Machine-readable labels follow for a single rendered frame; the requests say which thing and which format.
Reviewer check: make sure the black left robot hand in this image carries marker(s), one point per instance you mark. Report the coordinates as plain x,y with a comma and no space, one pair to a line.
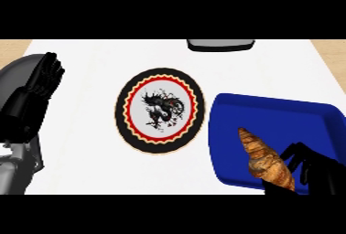
27,103

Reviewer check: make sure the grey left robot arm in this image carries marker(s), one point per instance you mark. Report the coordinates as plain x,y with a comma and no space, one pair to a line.
9,170

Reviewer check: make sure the grey and black appliance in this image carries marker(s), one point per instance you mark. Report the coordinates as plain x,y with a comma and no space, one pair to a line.
220,45

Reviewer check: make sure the brown croissant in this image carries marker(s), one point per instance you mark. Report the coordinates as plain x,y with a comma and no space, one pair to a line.
265,161

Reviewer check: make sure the black rimmed dragon plate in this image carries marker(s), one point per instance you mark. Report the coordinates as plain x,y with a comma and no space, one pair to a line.
160,110

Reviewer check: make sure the blue tray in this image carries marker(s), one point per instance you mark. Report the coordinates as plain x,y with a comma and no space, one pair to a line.
275,122

